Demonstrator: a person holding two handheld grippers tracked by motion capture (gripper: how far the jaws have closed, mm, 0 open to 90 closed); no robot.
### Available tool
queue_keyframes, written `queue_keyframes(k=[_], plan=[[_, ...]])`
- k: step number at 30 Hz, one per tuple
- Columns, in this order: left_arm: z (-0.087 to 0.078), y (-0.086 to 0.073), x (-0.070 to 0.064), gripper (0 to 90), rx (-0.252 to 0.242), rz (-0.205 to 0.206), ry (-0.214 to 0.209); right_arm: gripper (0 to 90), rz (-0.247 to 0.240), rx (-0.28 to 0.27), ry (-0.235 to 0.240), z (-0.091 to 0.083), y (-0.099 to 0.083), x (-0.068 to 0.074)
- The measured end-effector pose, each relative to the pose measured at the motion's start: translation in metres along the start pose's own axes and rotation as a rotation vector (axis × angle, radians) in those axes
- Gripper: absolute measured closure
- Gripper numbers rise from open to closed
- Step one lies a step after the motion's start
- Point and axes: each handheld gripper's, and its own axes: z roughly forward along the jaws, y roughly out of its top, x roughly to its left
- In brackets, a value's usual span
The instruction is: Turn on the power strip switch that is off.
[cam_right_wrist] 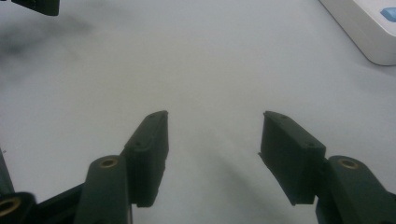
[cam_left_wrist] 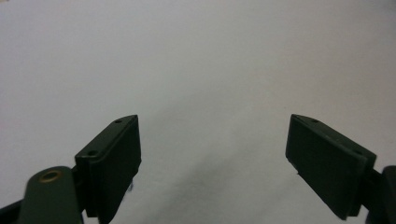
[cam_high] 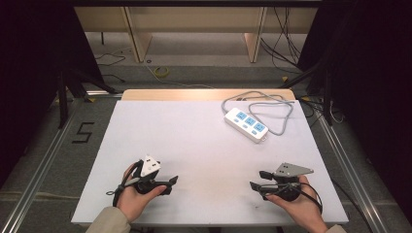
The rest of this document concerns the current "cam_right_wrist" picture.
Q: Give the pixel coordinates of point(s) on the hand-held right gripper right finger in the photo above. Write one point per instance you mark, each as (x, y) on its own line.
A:
(289, 161)

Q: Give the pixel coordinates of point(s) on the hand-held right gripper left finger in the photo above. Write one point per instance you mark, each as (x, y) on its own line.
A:
(148, 155)

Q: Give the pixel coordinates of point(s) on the white plastic box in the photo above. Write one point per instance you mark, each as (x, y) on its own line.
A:
(364, 34)

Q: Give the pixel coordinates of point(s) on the small blue block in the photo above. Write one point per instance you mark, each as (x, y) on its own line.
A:
(389, 14)

